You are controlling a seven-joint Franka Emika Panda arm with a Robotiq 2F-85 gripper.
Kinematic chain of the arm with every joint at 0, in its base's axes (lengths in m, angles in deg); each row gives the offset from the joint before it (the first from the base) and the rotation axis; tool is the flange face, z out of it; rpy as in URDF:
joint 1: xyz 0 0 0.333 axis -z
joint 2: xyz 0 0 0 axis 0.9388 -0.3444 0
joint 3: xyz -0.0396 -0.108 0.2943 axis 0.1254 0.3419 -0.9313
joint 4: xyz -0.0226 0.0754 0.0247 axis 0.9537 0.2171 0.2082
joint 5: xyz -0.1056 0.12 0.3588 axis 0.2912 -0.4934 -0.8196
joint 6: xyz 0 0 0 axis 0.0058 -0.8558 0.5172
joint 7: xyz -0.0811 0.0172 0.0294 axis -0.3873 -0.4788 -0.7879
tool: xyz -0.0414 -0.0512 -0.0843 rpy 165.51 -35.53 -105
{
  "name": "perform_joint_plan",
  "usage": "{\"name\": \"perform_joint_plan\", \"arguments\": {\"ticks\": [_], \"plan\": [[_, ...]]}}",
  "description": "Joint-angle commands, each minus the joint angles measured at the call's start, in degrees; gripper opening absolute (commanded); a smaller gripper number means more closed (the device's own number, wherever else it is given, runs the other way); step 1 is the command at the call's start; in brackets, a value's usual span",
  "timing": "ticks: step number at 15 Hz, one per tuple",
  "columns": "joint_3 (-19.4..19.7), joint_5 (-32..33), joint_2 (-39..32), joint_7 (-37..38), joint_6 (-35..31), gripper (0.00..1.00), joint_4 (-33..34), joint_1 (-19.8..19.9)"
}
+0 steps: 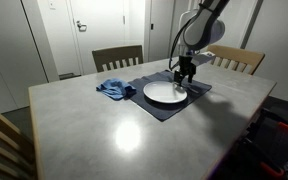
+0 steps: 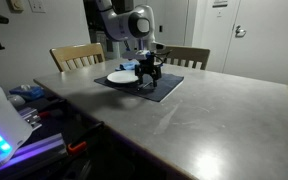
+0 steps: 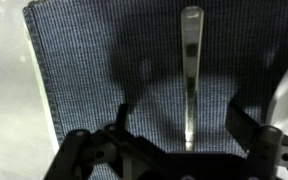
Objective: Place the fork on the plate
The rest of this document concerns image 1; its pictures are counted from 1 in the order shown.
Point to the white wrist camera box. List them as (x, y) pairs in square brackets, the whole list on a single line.
[(204, 57)]

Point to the blue cloth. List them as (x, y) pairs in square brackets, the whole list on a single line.
[(115, 88)]

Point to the plain white door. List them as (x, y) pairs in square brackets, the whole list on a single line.
[(160, 30)]

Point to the brown slatted wooden chair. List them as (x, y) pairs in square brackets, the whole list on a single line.
[(4, 146)]

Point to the dark blue placemat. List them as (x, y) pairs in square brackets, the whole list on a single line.
[(164, 108)]

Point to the black door latch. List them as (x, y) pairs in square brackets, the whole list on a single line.
[(152, 26)]

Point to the white round plate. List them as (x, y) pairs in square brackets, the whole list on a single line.
[(164, 92)]

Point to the white light switch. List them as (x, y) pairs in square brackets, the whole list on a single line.
[(52, 4)]

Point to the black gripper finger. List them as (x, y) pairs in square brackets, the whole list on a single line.
[(191, 76), (178, 77)]

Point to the dark wooden chair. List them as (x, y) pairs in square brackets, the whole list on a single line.
[(117, 55)]

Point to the silver metal fork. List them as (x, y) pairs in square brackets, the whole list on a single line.
[(193, 89)]

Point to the light wooden chair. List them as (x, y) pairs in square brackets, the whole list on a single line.
[(237, 55)]

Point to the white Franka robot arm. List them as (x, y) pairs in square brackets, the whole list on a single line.
[(200, 30)]

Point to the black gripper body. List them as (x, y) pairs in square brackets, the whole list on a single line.
[(186, 63)]

